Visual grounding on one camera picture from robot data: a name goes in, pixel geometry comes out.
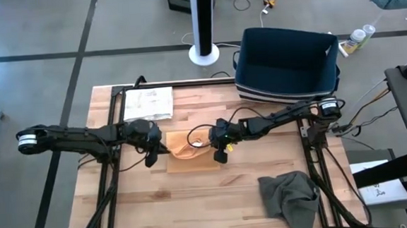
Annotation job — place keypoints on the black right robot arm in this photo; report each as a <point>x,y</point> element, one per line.
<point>281,118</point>

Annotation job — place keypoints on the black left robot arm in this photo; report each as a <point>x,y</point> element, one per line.
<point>77,137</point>

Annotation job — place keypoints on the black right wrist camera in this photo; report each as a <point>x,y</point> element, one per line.
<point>220,157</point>

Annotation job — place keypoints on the grey towel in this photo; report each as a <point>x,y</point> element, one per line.
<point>290,200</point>

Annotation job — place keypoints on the navy white striped fabric basket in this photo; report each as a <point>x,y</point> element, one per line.
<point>285,59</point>

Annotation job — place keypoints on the white paper sheet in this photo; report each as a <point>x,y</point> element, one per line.
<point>381,184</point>

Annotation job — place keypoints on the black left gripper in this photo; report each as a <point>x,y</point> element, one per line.
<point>142,133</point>

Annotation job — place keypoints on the white wipes container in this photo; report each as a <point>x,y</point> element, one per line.
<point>354,40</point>

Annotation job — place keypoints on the white black tower fan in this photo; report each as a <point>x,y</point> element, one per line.
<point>201,22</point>

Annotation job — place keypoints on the white checked towel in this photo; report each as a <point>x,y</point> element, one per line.
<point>148,105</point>

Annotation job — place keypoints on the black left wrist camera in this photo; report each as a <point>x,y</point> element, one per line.
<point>152,157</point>

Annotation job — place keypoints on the white plastic stick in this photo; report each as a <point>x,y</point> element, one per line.
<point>343,51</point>

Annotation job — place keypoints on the black aluminium table frame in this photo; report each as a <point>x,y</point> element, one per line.
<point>119,98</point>

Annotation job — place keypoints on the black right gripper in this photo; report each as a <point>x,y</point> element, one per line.
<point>226,134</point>

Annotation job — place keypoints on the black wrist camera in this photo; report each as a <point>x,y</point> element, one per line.
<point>220,157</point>
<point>152,157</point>

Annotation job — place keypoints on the clear plastic container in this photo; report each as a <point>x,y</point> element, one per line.
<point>368,30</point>

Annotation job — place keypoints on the yellow towel with white tags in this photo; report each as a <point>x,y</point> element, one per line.
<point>192,160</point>

